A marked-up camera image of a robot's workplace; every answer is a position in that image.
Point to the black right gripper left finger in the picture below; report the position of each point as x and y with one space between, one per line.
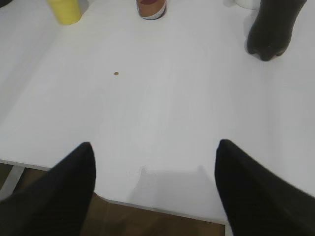
57 203

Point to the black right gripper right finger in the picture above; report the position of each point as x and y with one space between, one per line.
256 201

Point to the brown coffee drink bottle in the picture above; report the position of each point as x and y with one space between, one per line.
151 9

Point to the yellow paper cup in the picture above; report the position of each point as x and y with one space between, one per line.
67 12

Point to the white table leg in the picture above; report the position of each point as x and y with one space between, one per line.
11 182

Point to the dark cola bottle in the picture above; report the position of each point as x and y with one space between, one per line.
271 32

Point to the white ceramic mug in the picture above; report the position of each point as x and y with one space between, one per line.
246 4

